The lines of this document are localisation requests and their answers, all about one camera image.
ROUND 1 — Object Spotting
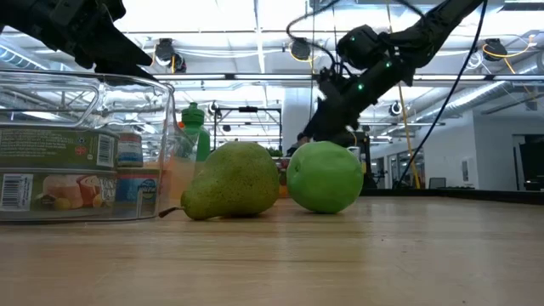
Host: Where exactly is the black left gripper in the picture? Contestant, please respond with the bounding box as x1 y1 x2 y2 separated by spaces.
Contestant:
42 0 157 82

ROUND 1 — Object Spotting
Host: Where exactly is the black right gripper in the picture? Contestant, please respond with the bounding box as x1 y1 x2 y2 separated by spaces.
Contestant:
286 91 362 156

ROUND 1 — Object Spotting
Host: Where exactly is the blue label tuna can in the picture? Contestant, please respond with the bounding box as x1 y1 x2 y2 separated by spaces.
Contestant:
115 132 145 169
114 167 161 218

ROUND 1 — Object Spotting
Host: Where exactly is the green squeeze bottle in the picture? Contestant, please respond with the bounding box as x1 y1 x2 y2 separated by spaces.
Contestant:
180 101 213 163

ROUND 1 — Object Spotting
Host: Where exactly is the green label tuna can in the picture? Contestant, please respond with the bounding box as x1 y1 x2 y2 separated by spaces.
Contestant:
0 124 120 171
0 167 119 213

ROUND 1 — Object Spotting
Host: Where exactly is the white building pillar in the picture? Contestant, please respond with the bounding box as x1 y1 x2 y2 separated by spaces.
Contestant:
282 87 318 144

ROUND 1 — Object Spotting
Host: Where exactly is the green apple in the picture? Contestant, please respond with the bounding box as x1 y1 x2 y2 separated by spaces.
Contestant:
286 140 366 215

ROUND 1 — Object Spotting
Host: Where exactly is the black monitor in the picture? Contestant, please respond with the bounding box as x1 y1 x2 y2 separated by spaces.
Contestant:
339 129 371 149

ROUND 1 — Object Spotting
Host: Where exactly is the clear plastic bin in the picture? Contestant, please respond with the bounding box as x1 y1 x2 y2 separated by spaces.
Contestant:
0 68 201 224

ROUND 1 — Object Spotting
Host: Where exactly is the green pear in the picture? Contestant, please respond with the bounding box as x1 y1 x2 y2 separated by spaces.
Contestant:
159 140 281 222

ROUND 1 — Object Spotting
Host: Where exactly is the black cabinet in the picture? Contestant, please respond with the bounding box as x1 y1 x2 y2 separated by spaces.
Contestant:
512 133 544 192

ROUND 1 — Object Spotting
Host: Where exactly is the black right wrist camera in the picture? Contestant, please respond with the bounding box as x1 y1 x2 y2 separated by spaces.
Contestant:
316 67 341 101

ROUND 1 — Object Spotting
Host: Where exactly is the long ceiling light rail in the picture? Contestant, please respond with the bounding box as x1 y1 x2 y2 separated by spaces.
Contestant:
152 72 544 82

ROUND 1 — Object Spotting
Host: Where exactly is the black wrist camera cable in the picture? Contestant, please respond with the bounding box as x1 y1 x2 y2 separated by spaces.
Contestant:
285 0 341 77

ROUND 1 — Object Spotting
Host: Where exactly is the silver ceiling duct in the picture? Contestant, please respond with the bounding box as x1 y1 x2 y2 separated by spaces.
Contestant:
414 54 544 124
0 42 48 71

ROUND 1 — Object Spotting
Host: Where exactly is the yellow cable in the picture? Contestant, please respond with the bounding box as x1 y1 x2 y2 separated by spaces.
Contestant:
397 82 422 190

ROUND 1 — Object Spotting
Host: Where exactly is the black hanging cable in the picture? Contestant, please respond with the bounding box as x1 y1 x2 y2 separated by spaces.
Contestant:
393 0 489 190

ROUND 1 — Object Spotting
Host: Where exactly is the black aluminium table frame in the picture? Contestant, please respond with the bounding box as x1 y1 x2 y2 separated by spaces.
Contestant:
360 189 544 205

